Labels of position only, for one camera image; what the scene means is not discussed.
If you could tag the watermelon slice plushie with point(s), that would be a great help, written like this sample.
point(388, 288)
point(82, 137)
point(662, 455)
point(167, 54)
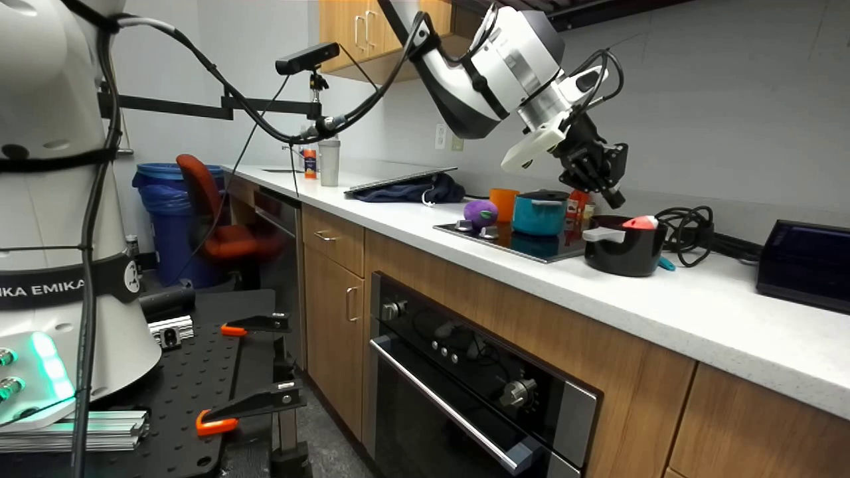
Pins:
point(642, 223)

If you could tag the blue trash bin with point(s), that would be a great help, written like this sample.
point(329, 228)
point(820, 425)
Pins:
point(167, 204)

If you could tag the red office chair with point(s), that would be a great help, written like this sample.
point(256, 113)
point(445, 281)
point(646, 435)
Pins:
point(210, 232)

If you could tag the black perforated mounting table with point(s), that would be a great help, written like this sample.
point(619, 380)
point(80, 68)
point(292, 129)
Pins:
point(206, 373)

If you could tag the metal water bottle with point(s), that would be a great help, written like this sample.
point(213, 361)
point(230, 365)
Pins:
point(328, 163)

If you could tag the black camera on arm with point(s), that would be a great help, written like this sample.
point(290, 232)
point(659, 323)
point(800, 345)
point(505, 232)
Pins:
point(306, 60)

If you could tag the black induction cooktop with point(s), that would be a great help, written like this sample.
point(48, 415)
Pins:
point(505, 240)

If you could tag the black flat appliance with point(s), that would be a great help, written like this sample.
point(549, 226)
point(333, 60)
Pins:
point(805, 263)

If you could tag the orange cup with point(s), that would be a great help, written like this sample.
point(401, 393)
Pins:
point(505, 204)

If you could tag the red condiment bottle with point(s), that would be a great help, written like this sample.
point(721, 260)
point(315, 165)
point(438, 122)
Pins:
point(578, 214)

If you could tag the orange handled clamp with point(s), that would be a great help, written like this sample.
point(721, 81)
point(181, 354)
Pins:
point(256, 327)
point(225, 419)

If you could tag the purple plush toy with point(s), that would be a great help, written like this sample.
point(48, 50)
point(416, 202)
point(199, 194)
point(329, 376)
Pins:
point(478, 218)

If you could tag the wooden wall cabinet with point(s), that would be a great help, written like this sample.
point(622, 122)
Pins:
point(367, 33)

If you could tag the built-in black oven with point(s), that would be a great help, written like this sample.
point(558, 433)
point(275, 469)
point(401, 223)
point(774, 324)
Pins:
point(458, 402)

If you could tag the dark folded cloth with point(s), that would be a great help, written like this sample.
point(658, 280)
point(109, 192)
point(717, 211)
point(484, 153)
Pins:
point(434, 187)

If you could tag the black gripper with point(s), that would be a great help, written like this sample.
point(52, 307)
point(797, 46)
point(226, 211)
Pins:
point(594, 163)

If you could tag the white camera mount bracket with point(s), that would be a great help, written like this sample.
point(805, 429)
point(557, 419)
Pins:
point(531, 147)

